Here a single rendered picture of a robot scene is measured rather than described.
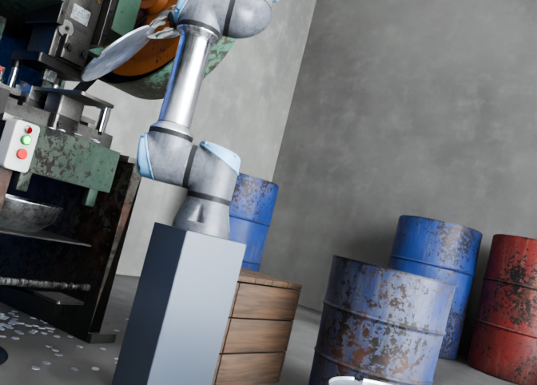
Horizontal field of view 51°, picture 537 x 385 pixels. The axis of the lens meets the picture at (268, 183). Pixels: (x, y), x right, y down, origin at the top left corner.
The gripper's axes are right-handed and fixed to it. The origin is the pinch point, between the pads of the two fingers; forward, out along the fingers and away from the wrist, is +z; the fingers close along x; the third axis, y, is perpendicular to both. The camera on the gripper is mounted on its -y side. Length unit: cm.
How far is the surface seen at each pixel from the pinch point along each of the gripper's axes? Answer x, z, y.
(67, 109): 9.4, 34.9, -4.7
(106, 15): -14.5, 6.1, -14.9
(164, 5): -13.9, -20.7, -36.2
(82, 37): -11.3, 17.2, -14.9
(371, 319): 110, -7, 38
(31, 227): 37, 64, -11
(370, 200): 160, -157, -233
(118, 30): -8.7, 4.5, -17.6
